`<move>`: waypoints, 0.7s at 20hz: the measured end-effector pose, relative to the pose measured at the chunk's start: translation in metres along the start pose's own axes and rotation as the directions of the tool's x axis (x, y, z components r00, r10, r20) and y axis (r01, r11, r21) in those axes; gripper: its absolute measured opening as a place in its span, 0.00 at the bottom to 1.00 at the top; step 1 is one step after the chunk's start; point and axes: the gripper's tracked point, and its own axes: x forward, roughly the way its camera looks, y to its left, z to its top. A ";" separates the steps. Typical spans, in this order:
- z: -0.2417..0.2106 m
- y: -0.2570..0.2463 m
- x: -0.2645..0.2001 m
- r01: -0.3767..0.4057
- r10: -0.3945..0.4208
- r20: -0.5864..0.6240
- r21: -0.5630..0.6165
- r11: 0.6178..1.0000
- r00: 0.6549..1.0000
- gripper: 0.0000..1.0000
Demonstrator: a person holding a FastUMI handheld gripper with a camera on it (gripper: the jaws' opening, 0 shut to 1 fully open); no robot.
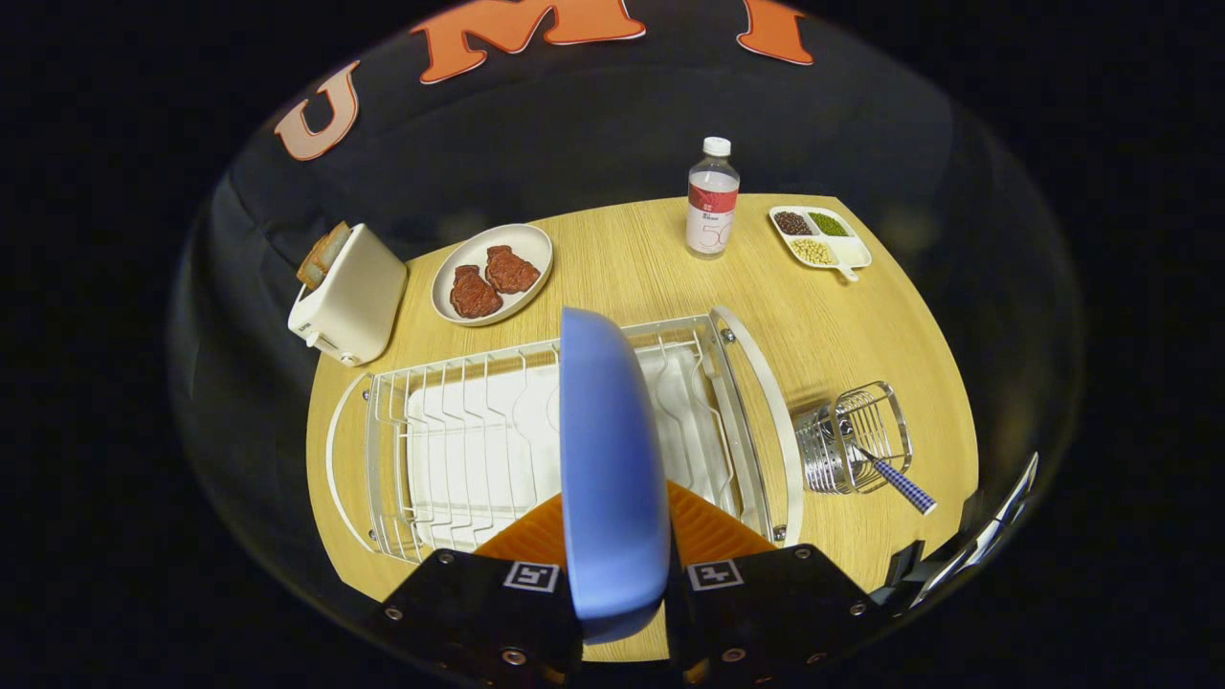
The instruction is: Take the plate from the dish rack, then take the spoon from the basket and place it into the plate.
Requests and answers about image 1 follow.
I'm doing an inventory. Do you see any white wire dish rack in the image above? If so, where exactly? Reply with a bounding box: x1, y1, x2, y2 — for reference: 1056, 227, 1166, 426
325, 306, 807, 566

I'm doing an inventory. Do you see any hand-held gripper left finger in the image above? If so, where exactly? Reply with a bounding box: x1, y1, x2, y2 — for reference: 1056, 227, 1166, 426
368, 493, 585, 689

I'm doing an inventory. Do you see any metal wire basket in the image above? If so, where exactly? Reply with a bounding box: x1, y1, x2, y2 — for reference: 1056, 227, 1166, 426
792, 381, 914, 497

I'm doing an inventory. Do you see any white divided tray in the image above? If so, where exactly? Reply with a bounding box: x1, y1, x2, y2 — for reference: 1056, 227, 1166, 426
768, 205, 874, 282

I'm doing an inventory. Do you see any red meat piece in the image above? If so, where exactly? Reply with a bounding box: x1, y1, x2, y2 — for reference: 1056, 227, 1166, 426
485, 245, 542, 295
450, 265, 503, 320

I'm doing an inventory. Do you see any white toaster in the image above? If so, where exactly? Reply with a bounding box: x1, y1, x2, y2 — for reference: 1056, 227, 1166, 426
287, 223, 410, 368

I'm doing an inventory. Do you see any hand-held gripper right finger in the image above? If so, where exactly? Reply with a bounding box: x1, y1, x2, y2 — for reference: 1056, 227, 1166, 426
665, 481, 886, 685

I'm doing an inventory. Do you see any clear bottle with red label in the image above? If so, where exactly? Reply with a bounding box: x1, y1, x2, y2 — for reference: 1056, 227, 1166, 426
685, 136, 742, 261

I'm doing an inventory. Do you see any blue plate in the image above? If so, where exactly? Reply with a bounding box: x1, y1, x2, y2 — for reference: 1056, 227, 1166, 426
559, 306, 673, 645

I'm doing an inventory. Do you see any beige oval plate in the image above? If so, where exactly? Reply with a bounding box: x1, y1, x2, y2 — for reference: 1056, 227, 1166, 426
431, 223, 555, 328

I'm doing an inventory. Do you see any toast slice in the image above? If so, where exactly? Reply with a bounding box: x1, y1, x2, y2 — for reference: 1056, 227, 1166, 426
316, 221, 353, 274
296, 234, 336, 291

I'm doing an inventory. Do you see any spoon with checkered handle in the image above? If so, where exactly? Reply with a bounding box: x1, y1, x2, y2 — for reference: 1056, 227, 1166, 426
835, 417, 939, 517

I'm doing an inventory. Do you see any black backdrop cloth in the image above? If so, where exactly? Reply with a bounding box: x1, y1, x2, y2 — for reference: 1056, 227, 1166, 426
170, 0, 1087, 633

